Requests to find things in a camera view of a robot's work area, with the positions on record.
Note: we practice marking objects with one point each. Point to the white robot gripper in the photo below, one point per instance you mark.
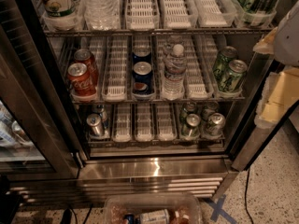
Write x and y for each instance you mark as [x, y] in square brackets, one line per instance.
[288, 37]

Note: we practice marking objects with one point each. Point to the clear water bottle front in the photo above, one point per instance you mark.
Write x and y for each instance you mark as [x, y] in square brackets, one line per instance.
[175, 64]

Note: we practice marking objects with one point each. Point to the clear water bottle rear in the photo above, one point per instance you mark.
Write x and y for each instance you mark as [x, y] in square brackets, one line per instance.
[170, 42]

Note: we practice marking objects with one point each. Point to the stainless steel fridge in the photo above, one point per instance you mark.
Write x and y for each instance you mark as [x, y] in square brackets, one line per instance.
[143, 151]

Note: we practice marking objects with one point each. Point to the large clear water bottle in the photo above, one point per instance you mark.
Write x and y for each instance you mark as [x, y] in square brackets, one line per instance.
[101, 14]

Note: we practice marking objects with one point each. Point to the glass fridge door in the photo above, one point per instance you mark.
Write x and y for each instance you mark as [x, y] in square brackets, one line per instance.
[33, 92]

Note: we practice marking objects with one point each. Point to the green soda can front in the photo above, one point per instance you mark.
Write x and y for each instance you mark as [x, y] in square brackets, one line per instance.
[232, 76]

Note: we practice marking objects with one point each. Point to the green soda can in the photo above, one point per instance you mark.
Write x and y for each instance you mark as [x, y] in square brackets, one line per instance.
[224, 56]
[232, 76]

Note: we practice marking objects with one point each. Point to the green soda can rear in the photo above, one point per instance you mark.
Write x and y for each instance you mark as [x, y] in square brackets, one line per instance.
[224, 56]

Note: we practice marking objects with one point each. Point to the green can bottom rear right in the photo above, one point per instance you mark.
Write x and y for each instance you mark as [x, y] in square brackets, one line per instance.
[209, 109]

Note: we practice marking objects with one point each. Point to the green can bottom front right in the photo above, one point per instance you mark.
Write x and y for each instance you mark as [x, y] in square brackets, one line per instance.
[215, 124]

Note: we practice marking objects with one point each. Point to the green can bottom rear left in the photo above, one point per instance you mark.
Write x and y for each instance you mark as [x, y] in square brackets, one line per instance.
[187, 109]

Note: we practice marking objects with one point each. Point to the green can bottom front left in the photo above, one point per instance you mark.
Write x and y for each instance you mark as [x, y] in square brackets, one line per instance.
[190, 127]

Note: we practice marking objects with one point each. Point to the blue pepsi can front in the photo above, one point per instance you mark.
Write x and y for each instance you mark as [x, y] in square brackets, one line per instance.
[142, 75]

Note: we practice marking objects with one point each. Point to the blue pepsi can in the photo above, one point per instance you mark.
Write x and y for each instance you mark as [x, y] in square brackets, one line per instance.
[142, 75]
[142, 54]

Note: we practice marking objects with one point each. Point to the blue pepsi can rear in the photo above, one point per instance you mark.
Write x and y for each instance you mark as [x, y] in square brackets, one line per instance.
[142, 54]

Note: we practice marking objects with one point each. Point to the blue tape cross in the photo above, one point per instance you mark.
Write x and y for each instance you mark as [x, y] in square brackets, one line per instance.
[218, 211]

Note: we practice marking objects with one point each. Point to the blue silver can behind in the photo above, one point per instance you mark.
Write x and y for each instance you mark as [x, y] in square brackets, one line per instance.
[102, 112]

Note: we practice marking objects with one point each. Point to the clear plastic bin on floor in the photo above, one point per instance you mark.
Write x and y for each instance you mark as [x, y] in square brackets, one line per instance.
[183, 208]

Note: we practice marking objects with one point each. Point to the white can in bin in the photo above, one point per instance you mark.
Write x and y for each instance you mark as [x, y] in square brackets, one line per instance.
[155, 217]

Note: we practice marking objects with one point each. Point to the silver can bottom left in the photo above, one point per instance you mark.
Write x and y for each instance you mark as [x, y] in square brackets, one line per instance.
[95, 123]

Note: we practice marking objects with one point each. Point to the red cola can rear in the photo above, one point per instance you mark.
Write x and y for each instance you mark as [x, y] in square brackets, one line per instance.
[85, 56]

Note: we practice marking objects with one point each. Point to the red cola can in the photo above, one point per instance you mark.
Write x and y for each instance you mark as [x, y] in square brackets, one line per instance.
[85, 56]
[81, 80]

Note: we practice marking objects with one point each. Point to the red cola can front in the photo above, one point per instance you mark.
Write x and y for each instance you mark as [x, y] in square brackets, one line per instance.
[81, 80]

